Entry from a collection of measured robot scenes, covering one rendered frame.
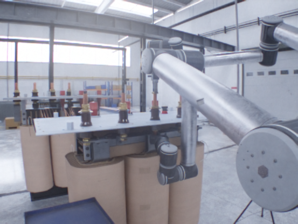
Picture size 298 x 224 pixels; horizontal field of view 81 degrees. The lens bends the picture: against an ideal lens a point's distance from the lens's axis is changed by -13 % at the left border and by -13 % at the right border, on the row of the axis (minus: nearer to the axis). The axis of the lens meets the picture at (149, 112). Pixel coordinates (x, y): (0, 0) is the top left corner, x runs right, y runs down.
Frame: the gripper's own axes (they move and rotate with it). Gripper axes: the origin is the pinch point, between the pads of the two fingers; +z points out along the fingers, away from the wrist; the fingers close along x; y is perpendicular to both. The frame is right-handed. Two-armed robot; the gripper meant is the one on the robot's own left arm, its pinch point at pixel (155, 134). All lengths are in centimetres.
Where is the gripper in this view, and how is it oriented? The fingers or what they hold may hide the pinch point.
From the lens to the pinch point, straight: 156.8
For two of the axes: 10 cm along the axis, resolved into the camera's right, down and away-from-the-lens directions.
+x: -9.7, 0.2, -2.2
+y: 0.5, -9.6, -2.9
